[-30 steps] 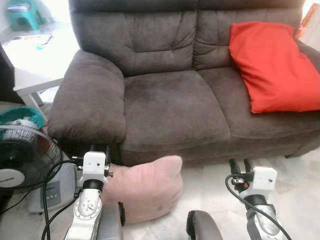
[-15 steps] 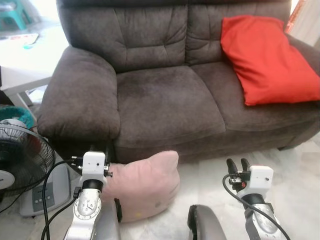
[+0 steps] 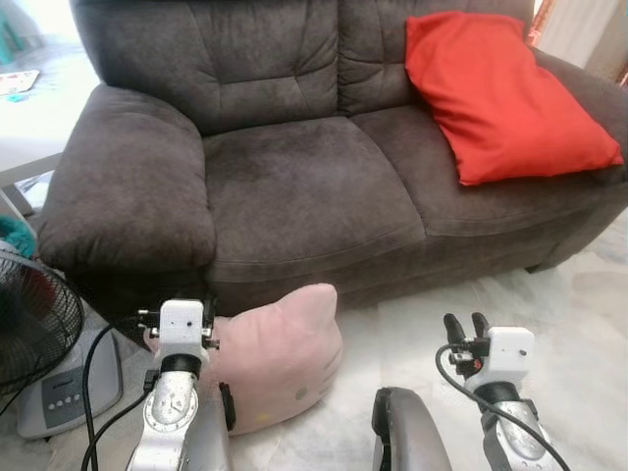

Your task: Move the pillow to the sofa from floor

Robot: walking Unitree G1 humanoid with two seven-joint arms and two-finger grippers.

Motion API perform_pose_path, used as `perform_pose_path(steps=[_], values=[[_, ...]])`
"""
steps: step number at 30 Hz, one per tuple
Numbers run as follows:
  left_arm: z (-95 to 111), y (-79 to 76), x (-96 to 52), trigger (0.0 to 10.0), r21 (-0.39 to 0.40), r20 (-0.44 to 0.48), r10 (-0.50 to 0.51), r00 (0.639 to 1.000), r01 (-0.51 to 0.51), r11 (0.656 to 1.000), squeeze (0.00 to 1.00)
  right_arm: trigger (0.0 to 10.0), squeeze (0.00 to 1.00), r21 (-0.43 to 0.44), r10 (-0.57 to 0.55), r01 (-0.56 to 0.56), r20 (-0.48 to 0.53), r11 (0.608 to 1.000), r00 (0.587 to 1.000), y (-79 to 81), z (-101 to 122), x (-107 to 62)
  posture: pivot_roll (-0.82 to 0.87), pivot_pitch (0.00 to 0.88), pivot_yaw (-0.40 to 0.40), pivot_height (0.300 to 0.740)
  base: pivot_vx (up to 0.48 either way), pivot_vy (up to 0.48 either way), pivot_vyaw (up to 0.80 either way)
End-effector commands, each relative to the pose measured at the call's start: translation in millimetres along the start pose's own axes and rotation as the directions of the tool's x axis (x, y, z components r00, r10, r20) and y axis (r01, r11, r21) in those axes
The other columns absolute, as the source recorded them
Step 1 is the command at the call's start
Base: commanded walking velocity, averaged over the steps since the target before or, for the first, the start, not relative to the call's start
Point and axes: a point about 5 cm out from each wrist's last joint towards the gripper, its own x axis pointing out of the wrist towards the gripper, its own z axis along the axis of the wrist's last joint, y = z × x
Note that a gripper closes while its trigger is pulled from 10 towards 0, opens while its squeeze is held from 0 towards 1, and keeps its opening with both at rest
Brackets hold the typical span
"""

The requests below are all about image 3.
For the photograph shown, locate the pink cat face pillow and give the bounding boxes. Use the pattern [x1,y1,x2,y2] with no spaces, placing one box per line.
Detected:
[145,284,344,436]

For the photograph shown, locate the black and grey floor fan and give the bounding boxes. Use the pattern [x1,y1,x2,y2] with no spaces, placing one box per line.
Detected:
[0,240,124,440]

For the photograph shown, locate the dark grey fabric sofa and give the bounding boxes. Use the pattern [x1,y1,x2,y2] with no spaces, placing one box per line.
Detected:
[37,0,628,315]

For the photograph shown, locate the red pillow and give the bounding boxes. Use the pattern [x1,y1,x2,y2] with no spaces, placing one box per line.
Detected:
[404,12,625,187]

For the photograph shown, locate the grey left robot leg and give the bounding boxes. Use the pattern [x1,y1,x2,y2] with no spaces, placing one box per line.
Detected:
[182,381,238,471]

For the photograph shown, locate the printed paper sheets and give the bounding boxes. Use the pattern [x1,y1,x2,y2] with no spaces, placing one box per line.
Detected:
[0,69,40,96]

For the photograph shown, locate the orange patterned curtain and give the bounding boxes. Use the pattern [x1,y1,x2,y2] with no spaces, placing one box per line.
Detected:
[528,0,556,45]

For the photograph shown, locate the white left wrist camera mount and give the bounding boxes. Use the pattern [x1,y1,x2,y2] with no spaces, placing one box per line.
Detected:
[157,299,210,359]

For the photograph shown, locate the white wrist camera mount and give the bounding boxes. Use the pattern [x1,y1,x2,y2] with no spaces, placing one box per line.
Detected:
[157,299,210,359]
[478,327,536,386]

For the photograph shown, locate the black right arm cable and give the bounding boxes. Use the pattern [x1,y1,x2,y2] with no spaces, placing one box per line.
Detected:
[436,343,572,471]

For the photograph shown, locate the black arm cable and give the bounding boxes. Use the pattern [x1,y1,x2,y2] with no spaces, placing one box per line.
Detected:
[436,343,572,471]
[80,322,163,471]

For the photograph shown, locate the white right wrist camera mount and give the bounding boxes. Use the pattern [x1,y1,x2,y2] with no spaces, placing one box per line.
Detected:
[478,327,536,386]

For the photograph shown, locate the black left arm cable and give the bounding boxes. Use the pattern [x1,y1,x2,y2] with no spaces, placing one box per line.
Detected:
[80,322,163,471]

